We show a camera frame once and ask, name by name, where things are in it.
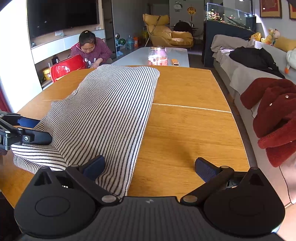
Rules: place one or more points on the grey sofa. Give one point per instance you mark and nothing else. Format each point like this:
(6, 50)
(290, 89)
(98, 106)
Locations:
(272, 185)

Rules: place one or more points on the black white striped garment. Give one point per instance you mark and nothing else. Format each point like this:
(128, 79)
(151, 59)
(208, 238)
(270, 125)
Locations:
(104, 111)

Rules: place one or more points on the blue water bottle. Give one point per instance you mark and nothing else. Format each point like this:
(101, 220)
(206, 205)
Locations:
(129, 42)

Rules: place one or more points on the yellow cushion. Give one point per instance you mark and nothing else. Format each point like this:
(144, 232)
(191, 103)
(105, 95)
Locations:
(285, 44)

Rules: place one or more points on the television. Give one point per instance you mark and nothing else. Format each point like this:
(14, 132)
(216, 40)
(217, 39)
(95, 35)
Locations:
(62, 16)

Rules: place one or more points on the yellow toy truck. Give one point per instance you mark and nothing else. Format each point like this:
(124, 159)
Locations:
(47, 74)

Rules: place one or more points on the grey coffee table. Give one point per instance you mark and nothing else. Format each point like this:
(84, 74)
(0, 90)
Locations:
(138, 54)

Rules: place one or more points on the glass snack jar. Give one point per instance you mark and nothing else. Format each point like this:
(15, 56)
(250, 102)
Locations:
(158, 58)

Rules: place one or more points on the watermelon pattern ball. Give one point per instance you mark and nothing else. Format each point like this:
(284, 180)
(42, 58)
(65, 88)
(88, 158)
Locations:
(122, 41)

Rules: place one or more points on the panda wall sticker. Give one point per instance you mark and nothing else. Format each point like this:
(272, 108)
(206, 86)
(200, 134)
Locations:
(178, 5)

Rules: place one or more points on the white goose plush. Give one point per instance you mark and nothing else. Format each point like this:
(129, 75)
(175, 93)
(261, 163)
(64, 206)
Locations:
(291, 59)

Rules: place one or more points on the small orange object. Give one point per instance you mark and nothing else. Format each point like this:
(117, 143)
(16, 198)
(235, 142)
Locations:
(175, 62)

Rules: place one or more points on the red framed wall picture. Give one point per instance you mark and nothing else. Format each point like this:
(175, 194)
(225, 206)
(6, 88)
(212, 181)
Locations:
(270, 8)
(292, 9)

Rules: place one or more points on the orange wall ornament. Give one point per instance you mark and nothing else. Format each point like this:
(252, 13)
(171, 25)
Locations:
(191, 11)

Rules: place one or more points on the yellow chick plush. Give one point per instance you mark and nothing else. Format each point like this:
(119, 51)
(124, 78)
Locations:
(266, 40)

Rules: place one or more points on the yellow armchair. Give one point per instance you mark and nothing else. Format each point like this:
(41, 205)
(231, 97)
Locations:
(161, 32)

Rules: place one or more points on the black bag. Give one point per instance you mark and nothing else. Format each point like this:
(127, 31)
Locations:
(182, 26)

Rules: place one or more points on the small doll plush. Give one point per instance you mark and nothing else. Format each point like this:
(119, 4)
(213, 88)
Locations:
(274, 33)

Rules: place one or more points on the white tv cabinet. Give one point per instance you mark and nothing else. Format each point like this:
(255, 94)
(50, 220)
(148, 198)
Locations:
(69, 41)

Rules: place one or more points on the beige sofa throw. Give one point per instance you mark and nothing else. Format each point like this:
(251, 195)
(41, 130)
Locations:
(222, 41)

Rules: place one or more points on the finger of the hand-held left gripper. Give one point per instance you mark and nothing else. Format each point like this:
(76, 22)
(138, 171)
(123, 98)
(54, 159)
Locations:
(37, 138)
(26, 121)

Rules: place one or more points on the orange box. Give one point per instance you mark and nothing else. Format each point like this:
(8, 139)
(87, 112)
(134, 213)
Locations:
(135, 41)

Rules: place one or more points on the silver ball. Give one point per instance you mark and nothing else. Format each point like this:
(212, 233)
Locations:
(117, 36)

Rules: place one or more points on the yellow duck plush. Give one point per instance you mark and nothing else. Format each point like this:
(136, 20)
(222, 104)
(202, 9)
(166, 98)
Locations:
(255, 37)

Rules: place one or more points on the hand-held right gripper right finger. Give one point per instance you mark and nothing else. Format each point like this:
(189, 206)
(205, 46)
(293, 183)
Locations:
(204, 170)

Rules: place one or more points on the red fleece jacket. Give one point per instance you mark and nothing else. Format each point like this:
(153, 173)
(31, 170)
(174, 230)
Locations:
(272, 111)

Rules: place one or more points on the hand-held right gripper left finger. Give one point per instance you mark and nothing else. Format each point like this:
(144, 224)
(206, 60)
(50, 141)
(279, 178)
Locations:
(94, 166)

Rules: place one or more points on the black jacket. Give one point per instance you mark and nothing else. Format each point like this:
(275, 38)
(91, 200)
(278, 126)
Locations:
(254, 58)

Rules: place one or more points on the fish tank on dark cabinet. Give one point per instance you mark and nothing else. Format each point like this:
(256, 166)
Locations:
(222, 14)

